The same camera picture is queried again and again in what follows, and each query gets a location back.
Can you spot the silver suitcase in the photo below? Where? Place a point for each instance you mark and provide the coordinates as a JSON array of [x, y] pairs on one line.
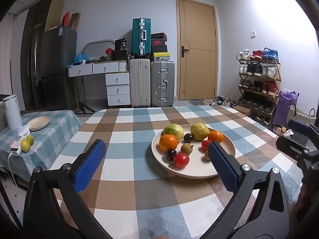
[[162, 84]]

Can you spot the white power bank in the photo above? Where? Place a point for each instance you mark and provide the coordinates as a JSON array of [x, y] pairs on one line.
[[15, 151]]

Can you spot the tall flat cardboard box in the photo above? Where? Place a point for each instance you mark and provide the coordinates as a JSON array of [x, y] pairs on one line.
[[54, 12]]

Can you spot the brown blue checkered tablecloth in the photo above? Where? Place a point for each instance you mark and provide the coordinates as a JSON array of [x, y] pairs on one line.
[[124, 142]]

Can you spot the purple bag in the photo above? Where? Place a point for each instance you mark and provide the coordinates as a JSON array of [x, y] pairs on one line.
[[282, 107]]

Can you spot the grey door mat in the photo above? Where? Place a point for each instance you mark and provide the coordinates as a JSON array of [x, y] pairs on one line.
[[196, 102]]

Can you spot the wooden shoe rack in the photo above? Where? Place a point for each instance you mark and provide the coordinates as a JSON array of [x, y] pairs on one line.
[[276, 97]]

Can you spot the teal suitcase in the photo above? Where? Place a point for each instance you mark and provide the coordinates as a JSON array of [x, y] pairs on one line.
[[138, 37]]

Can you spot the yellow wrinkled guava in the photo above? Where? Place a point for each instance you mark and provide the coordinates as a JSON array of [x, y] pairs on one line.
[[199, 131]]

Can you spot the red black shoe box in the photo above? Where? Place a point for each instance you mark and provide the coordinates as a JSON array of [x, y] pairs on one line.
[[158, 42]]

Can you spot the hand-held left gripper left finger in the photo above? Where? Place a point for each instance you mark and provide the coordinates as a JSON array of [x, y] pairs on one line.
[[89, 166]]

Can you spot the black white striped rug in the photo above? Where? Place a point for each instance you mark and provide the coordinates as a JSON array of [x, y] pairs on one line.
[[83, 114]]

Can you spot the scattered pile of shoes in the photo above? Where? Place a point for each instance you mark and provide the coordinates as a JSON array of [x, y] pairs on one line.
[[223, 102]]

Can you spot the large red tomato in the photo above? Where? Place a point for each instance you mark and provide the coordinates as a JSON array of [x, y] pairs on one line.
[[181, 159]]

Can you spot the small orange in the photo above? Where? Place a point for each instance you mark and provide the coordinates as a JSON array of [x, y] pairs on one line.
[[215, 136]]

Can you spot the white drawer cabinet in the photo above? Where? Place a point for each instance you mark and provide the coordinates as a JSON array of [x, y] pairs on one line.
[[117, 89]]

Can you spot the small brown cardboard box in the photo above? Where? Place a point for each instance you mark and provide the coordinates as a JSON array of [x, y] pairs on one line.
[[74, 21]]

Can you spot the wooden door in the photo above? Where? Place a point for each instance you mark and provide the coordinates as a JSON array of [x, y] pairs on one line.
[[199, 54]]

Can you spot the green yellow guava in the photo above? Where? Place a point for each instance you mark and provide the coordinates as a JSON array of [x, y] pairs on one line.
[[173, 131]]

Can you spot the grey refrigerator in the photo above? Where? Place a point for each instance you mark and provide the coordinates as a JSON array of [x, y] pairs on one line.
[[58, 67]]

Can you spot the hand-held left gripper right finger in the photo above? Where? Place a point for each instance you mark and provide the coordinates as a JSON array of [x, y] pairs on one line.
[[221, 164]]

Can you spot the dark wardrobe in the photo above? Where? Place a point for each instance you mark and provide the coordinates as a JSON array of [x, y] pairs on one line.
[[32, 54]]

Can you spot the rows of sneakers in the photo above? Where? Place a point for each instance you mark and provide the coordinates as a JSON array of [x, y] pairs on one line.
[[256, 69]]

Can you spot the white tissue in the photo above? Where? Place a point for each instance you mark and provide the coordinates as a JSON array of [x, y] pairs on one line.
[[23, 131]]

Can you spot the small cherry tomato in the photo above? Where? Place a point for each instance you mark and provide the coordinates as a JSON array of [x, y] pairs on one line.
[[205, 145]]

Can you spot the large orange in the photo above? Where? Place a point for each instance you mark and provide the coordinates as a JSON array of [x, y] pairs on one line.
[[168, 142]]

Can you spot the brown kiwi-like fruit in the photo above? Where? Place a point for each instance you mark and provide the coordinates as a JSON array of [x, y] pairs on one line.
[[187, 148]]

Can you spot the white thermos kettle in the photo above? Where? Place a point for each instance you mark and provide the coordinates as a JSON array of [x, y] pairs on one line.
[[12, 112]]

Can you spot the white desk with drawers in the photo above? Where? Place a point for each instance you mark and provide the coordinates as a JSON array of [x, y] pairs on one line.
[[99, 67]]

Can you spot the dark purple plum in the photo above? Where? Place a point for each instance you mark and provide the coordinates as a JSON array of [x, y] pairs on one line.
[[170, 154], [188, 137]]

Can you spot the beige suitcase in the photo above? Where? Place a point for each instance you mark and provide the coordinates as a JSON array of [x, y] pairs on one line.
[[139, 82]]

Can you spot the blue plastic bag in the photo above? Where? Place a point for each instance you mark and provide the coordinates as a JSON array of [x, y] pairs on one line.
[[81, 58]]

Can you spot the teal checkered cloth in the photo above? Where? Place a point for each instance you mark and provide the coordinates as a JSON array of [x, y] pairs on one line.
[[54, 129]]

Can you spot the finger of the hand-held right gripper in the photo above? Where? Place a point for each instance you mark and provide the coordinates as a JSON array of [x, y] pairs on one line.
[[300, 125], [291, 144]]

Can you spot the green lime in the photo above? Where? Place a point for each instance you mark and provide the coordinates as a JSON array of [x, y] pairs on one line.
[[31, 140]]

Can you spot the black printed box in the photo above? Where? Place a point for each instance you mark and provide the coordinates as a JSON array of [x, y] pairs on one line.
[[121, 44]]

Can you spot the yellow lemon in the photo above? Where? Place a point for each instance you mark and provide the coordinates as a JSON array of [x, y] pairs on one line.
[[25, 145]]

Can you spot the large white plate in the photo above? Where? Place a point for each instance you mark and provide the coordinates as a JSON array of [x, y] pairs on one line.
[[194, 170]]

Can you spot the black bag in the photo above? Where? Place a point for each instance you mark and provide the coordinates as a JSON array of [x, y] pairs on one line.
[[119, 55]]

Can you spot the brown longan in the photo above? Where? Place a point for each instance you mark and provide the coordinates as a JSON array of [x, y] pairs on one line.
[[206, 155]]

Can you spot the small beige plate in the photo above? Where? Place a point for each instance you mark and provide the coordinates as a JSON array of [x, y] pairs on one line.
[[38, 123]]

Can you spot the red cap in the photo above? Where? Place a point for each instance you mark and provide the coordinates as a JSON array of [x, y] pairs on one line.
[[109, 51]]

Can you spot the grey arched frame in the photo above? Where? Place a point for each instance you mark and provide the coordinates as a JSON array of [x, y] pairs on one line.
[[86, 47]]

